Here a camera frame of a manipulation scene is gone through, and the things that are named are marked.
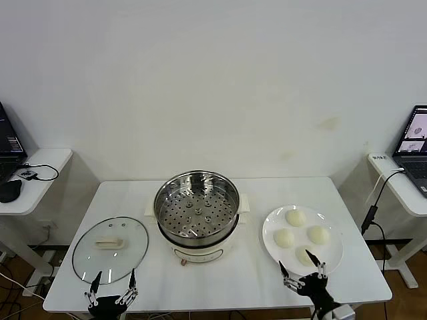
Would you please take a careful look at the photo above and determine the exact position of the white floor cable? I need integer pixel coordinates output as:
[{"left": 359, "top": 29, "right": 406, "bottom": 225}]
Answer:
[{"left": 0, "top": 272, "right": 36, "bottom": 296}]

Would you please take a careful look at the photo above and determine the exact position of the black laptop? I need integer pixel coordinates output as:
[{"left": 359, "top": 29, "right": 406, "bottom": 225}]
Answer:
[{"left": 0, "top": 101, "right": 29, "bottom": 183}]

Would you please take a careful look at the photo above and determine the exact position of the black floor cable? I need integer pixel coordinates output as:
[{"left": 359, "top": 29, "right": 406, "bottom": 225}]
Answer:
[{"left": 0, "top": 261, "right": 44, "bottom": 320}]

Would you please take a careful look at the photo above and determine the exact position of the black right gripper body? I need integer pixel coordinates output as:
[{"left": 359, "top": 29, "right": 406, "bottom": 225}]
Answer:
[{"left": 296, "top": 272, "right": 340, "bottom": 313}]

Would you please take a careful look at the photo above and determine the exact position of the grey laptop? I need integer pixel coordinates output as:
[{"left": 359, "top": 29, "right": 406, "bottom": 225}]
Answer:
[{"left": 392, "top": 105, "right": 427, "bottom": 196}]

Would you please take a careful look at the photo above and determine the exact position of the white electric cooker base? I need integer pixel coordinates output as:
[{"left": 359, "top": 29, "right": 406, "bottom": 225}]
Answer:
[{"left": 156, "top": 218, "right": 240, "bottom": 267}]

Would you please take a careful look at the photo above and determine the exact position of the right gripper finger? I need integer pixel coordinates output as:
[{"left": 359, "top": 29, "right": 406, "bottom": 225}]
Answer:
[
  {"left": 278, "top": 260, "right": 305, "bottom": 293},
  {"left": 305, "top": 249, "right": 328, "bottom": 280}
]

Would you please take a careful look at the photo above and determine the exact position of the stainless steel steamer pot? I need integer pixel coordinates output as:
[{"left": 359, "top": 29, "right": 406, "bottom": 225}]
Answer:
[{"left": 143, "top": 169, "right": 251, "bottom": 247}]

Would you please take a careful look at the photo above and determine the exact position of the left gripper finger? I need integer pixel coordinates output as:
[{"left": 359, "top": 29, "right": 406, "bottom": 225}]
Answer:
[
  {"left": 115, "top": 268, "right": 139, "bottom": 306},
  {"left": 83, "top": 270, "right": 103, "bottom": 307}
]

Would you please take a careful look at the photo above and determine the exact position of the white side desk with mouse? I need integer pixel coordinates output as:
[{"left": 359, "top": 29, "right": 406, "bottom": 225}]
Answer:
[{"left": 0, "top": 148, "right": 73, "bottom": 297}]

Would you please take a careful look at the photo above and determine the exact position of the black computer mouse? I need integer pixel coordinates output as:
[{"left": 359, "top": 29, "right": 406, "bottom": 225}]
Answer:
[{"left": 0, "top": 179, "right": 23, "bottom": 203}]

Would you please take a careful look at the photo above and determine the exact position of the black cable with adapter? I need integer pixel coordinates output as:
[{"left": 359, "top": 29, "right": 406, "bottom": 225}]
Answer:
[{"left": 360, "top": 169, "right": 406, "bottom": 274}]

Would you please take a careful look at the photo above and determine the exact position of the white round plate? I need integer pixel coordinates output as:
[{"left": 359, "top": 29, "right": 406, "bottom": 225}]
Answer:
[{"left": 262, "top": 205, "right": 344, "bottom": 277}]

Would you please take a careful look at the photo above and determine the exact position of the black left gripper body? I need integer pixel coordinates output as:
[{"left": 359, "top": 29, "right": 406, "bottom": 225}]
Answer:
[{"left": 87, "top": 295, "right": 129, "bottom": 320}]

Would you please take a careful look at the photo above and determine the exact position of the white laptop cable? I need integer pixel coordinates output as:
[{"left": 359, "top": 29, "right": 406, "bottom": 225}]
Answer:
[{"left": 365, "top": 168, "right": 404, "bottom": 205}]

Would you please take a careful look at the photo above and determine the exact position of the white steamed baozi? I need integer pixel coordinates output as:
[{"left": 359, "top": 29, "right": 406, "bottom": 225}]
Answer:
[
  {"left": 306, "top": 225, "right": 330, "bottom": 245},
  {"left": 285, "top": 209, "right": 307, "bottom": 228},
  {"left": 295, "top": 245, "right": 320, "bottom": 267},
  {"left": 273, "top": 228, "right": 296, "bottom": 249}
]

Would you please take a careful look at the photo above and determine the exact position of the black hub cable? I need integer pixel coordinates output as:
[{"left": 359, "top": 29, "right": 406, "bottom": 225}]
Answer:
[{"left": 19, "top": 162, "right": 59, "bottom": 183}]

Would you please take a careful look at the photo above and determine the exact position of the glass lid with cream handle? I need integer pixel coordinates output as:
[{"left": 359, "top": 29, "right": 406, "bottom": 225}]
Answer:
[{"left": 71, "top": 216, "right": 149, "bottom": 286}]

